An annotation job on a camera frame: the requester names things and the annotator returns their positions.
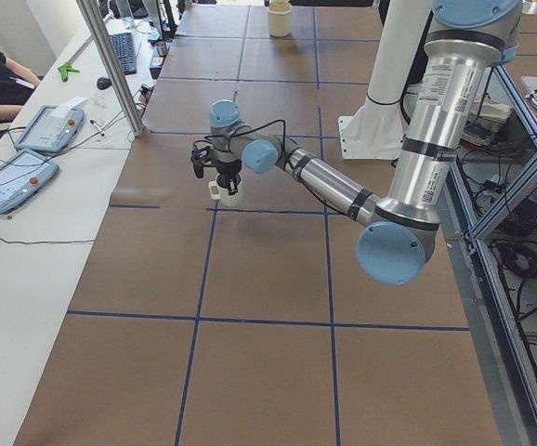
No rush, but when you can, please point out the upper grey teach pendant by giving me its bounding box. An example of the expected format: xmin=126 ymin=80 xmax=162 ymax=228
xmin=14 ymin=105 xmax=85 ymax=155

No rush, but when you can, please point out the small metal cup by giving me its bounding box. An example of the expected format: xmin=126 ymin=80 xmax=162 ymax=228
xmin=156 ymin=41 xmax=168 ymax=57

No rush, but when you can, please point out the grey teach pendant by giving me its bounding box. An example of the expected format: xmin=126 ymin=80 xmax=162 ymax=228
xmin=0 ymin=149 xmax=59 ymax=214
xmin=14 ymin=105 xmax=85 ymax=155

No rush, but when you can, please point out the cream bin with lid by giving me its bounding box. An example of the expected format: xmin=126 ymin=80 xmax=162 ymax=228
xmin=268 ymin=0 xmax=292 ymax=37

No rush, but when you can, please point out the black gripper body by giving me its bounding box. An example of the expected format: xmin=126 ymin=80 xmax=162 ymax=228
xmin=216 ymin=160 xmax=242 ymax=182

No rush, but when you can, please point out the white mug with handle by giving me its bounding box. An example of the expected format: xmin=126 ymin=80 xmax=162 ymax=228
xmin=208 ymin=177 xmax=243 ymax=207

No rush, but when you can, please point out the black computer mouse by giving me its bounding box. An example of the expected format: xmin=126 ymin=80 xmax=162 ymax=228
xmin=96 ymin=76 xmax=111 ymax=90

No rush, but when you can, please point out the white paper slip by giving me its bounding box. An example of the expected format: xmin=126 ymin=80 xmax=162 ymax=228
xmin=51 ymin=96 xmax=88 ymax=119

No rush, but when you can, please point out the aluminium frame rack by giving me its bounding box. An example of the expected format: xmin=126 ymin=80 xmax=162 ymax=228
xmin=444 ymin=55 xmax=537 ymax=445

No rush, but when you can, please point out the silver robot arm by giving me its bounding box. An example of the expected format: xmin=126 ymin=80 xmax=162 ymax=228
xmin=191 ymin=1 xmax=522 ymax=285

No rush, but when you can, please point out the aluminium frame post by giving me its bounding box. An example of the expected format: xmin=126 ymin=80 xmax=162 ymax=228
xmin=76 ymin=0 xmax=145 ymax=138

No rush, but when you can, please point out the black marker pen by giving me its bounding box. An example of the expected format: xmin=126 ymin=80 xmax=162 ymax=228
xmin=89 ymin=119 xmax=105 ymax=137

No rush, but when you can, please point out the black keyboard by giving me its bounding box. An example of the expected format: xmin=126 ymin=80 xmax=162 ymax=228
xmin=110 ymin=33 xmax=138 ymax=74

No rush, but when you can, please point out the green plastic clamp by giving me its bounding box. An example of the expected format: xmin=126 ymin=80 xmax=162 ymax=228
xmin=58 ymin=61 xmax=80 ymax=83

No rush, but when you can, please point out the stack of magazines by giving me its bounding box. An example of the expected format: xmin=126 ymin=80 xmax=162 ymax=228
xmin=461 ymin=97 xmax=513 ymax=146

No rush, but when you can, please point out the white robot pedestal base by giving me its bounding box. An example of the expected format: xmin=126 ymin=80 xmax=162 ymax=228
xmin=338 ymin=0 xmax=432 ymax=160

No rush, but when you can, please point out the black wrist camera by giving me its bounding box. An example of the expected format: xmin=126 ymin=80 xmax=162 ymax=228
xmin=190 ymin=142 xmax=215 ymax=178

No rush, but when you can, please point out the lower grey teach pendant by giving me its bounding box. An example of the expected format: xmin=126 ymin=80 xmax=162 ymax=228
xmin=0 ymin=149 xmax=59 ymax=214

